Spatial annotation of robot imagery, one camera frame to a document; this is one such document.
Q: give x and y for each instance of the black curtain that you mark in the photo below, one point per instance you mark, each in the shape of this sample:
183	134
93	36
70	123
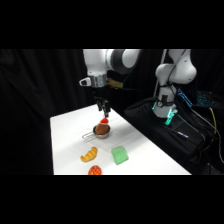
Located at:
36	100

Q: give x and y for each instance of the red orange patterned toy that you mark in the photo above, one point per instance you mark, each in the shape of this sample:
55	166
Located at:
95	170

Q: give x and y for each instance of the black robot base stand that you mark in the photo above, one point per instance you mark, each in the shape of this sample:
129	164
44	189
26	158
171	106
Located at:
166	133

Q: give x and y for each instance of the brown plush toy red cap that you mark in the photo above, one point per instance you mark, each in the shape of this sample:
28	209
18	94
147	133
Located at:
102	126

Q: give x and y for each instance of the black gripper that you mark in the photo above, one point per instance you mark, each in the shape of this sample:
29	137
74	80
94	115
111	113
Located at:
101	100

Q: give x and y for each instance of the yellow toy croissant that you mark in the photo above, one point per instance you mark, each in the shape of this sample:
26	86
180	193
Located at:
89	155

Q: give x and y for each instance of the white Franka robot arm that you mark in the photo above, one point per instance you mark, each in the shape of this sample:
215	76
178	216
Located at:
180	71

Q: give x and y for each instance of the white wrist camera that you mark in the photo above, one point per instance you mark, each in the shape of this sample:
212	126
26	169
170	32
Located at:
85	81

